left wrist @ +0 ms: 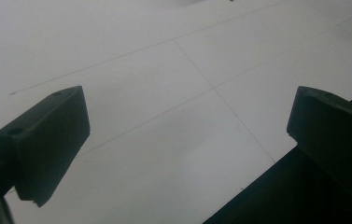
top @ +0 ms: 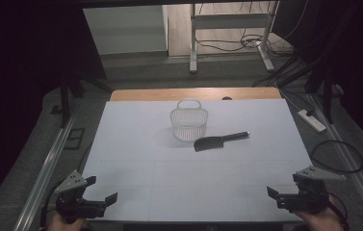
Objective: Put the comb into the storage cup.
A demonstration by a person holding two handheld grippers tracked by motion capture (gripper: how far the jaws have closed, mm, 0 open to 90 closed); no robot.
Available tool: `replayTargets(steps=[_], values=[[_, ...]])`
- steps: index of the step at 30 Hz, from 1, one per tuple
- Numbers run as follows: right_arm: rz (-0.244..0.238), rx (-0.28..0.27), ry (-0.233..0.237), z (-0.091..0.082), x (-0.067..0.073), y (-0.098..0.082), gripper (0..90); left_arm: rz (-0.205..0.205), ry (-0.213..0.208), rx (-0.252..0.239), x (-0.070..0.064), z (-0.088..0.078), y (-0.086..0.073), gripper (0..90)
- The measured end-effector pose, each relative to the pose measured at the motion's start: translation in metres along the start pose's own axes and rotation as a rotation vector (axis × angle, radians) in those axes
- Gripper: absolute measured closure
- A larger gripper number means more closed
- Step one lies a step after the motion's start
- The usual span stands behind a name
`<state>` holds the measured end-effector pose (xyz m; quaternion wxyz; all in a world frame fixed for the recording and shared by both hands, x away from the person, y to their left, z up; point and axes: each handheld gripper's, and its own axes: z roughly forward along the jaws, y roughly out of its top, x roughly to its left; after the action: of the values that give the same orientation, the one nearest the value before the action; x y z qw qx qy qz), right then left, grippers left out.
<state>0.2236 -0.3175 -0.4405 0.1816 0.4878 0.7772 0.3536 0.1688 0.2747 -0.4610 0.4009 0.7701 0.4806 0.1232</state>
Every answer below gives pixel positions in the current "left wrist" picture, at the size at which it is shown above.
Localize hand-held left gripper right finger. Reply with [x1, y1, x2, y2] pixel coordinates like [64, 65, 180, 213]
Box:
[286, 86, 352, 203]

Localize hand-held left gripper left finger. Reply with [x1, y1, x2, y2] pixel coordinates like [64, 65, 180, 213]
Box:
[0, 86, 91, 208]

